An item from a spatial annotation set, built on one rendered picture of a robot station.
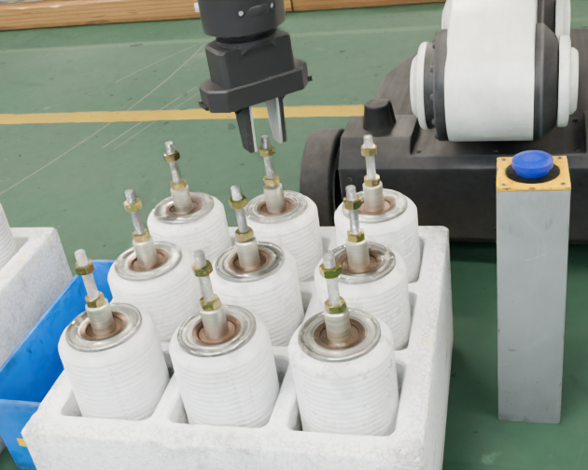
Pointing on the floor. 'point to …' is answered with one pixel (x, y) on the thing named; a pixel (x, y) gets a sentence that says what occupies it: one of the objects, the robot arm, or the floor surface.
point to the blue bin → (36, 366)
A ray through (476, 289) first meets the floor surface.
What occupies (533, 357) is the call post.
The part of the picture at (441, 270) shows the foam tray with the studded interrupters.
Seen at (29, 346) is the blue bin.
